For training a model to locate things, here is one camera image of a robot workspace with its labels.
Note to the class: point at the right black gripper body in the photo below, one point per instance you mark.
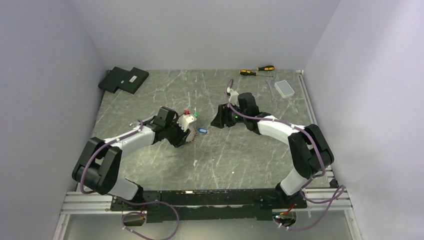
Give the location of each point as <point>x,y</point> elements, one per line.
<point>231,117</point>

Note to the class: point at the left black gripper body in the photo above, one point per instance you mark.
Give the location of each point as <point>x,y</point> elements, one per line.
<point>174,134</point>

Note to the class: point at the blue tag key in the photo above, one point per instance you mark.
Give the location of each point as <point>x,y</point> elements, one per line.
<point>203,130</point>

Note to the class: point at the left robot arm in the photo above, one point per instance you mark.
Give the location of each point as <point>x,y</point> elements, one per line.
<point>98,167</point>

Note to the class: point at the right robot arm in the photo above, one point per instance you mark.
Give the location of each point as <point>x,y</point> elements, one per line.
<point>309,150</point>

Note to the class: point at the orange black screwdriver lower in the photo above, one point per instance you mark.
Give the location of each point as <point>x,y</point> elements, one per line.
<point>244,72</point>

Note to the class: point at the orange black screwdriver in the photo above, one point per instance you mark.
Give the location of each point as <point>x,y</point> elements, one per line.
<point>267,68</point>
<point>244,72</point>

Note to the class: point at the silver wrench near right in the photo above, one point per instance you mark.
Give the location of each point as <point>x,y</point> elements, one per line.
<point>273,96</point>

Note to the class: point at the orange black screwdriver upper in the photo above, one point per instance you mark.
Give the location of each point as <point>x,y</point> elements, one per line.
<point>267,68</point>

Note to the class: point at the clear plastic box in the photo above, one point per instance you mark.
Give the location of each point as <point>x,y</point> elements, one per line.
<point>284,89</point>

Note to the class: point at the black flat case right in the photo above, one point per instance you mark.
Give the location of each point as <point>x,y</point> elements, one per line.
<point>133,80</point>

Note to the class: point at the black flat case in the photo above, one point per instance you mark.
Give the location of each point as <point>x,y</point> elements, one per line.
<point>110,83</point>
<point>133,80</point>

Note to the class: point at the black flat case left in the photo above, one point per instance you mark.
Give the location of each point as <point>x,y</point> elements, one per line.
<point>110,83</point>

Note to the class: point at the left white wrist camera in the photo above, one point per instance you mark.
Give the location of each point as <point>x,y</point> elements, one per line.
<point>186,120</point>

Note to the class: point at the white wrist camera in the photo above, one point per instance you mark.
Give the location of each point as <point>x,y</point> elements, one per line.
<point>186,120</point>
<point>232,96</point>

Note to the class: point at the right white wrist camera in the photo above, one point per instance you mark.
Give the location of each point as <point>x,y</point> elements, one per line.
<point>232,96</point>

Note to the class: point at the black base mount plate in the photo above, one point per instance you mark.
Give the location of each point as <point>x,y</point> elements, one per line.
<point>261,204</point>

